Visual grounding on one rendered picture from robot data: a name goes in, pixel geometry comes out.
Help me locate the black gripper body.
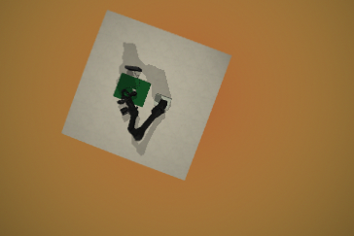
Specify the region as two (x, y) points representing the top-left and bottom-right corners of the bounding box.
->
(117, 91), (137, 105)

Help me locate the green circuit board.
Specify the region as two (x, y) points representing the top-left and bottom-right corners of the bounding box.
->
(113, 73), (151, 107)

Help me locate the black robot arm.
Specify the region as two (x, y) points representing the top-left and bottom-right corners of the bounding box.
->
(120, 95), (167, 142)

